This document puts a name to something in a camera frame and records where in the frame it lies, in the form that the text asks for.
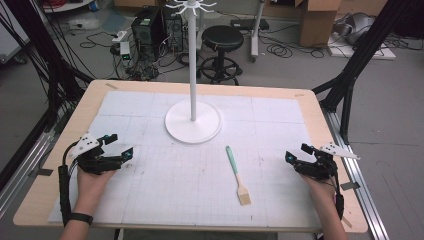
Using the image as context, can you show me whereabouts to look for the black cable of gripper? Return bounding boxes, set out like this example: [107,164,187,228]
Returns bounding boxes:
[331,166,345,221]
[57,141,81,228]

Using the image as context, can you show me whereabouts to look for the black round stool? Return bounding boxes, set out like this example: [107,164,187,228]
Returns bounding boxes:
[199,25,245,86]

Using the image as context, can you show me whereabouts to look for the black wristband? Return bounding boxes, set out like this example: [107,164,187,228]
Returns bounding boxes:
[68,212,94,226]

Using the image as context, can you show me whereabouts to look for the person's right hand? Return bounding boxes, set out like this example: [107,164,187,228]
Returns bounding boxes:
[301,173,338,209]

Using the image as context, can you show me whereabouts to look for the black metal frame stand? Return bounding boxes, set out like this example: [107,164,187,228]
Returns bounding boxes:
[0,0,96,191]
[311,0,416,146]

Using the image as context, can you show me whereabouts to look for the white stand leg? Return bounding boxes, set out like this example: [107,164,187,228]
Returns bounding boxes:
[249,0,268,64]

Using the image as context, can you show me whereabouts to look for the black computer tower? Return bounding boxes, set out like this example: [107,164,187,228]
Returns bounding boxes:
[130,6,185,63]

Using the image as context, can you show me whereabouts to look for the white power strip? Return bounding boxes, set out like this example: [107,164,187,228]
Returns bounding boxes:
[111,30,129,44]

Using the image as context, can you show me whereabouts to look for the person's left hand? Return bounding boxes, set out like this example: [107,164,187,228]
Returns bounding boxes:
[74,165,116,216]

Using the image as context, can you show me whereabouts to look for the cardboard box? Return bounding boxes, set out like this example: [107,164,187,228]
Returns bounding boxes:
[294,0,343,48]

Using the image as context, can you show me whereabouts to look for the white hook stand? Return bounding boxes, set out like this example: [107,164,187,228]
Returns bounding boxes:
[164,0,224,145]

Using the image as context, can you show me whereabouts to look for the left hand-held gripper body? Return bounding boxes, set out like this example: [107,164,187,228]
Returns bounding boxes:
[68,132,128,176]

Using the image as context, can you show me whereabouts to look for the white grid mat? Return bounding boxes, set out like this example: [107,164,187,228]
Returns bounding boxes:
[47,90,323,231]

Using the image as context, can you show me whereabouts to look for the pastry brush with green handle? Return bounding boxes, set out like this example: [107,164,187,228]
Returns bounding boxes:
[225,145,253,206]

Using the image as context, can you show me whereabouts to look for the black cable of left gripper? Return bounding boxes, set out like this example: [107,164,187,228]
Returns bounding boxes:
[57,141,81,228]

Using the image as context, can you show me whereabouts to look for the aluminium rail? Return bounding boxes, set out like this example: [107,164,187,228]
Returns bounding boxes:
[321,108,391,240]
[0,109,68,221]

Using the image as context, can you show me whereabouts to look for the wooden table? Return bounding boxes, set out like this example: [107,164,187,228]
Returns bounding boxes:
[12,79,369,234]

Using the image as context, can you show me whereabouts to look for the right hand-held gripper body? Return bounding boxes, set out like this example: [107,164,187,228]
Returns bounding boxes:
[293,142,361,182]

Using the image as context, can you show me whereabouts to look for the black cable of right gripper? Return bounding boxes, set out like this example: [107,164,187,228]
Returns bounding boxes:
[331,166,345,221]

